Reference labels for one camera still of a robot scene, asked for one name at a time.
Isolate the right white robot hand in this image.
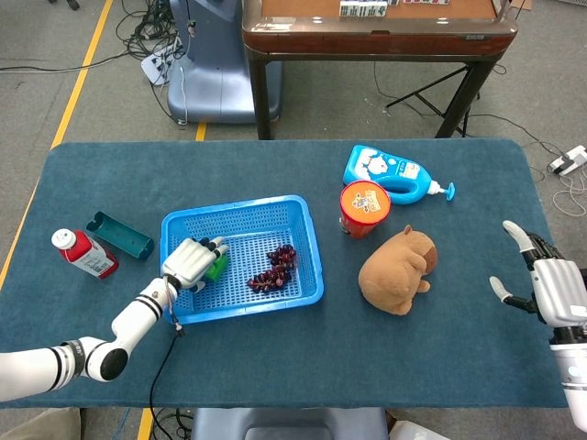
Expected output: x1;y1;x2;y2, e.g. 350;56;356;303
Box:
488;219;587;344

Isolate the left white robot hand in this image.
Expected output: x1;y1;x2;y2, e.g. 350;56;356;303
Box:
161;236;230;293

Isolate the green toy building block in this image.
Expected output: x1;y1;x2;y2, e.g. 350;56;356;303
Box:
204;254;229;283

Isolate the red instant noodle cup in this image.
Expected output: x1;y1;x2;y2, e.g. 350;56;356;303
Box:
338;180;393;239

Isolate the blue plastic mesh basket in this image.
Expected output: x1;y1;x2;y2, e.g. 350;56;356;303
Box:
159;194;326;326

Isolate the teal open plastic case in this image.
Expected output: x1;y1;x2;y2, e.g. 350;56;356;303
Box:
85;210;156;261

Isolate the purple grape bunch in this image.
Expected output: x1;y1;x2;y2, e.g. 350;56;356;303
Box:
247;244;298;294

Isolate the red bottle white cap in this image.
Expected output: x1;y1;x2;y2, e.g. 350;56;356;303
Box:
50;227;120;280

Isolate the white power strip black plug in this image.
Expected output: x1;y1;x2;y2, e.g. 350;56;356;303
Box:
548;145;587;177

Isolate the blue felt table mat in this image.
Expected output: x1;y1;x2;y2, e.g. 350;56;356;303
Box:
0;138;581;410

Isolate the brown capybara plush toy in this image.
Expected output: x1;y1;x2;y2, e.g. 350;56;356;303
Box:
357;224;440;316

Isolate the blue-grey machine base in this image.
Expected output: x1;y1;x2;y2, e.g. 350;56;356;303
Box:
166;0;284;125

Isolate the blue-grey robot torso base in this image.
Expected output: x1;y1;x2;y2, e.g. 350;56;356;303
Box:
190;406;390;440

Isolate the blue pump detergent bottle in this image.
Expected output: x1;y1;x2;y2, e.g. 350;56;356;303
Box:
342;144;457;206

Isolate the white power strip with plugs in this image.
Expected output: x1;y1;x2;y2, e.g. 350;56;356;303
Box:
139;43;184;86

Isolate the white plastic object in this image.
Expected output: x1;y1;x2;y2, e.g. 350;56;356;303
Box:
389;419;430;440

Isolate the brown mahjong table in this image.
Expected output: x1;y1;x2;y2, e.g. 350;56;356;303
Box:
241;0;519;140

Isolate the row of mahjong tiles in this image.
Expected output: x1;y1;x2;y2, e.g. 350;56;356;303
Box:
338;0;389;18

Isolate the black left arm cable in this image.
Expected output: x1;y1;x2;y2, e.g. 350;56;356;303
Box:
149;279;187;440

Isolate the looped white floor cable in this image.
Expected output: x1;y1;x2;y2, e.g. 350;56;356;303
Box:
552;171;587;216

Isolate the thin white hanging cable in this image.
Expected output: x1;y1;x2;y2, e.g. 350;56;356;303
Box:
176;17;194;126

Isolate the long black floor cable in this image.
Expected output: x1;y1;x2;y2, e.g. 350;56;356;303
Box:
0;49;143;74

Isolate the tangled black cable bundle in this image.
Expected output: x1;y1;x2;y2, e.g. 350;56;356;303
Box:
114;0;184;61

